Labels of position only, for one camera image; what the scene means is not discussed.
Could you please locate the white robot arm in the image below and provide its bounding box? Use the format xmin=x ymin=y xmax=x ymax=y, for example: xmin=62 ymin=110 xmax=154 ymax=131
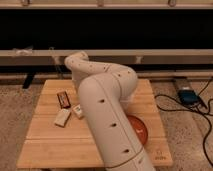
xmin=65 ymin=52 xmax=156 ymax=171

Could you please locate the white rectangular packet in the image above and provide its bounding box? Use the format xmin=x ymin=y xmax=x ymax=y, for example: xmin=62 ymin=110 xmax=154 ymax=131
xmin=54 ymin=109 xmax=71 ymax=127

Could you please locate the orange ceramic bowl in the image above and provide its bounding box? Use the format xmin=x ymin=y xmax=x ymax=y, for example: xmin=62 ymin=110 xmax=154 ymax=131
xmin=127 ymin=115 xmax=148 ymax=145

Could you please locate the wooden table board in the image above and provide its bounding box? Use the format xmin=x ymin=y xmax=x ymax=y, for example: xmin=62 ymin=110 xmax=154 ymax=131
xmin=17 ymin=79 xmax=173 ymax=169

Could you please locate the grey metal rail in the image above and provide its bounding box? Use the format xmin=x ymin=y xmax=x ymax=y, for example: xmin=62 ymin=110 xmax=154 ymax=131
xmin=0 ymin=49 xmax=213 ymax=64

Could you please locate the black cable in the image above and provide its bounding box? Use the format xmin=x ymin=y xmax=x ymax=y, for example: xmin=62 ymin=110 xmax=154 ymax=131
xmin=154 ymin=78 xmax=213 ymax=168

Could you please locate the dark red snack packet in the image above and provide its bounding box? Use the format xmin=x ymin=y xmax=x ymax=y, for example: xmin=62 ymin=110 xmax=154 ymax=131
xmin=57 ymin=91 xmax=71 ymax=108

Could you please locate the blue power adapter box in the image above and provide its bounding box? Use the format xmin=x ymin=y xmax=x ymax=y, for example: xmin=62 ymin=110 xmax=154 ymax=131
xmin=178 ymin=89 xmax=198 ymax=105

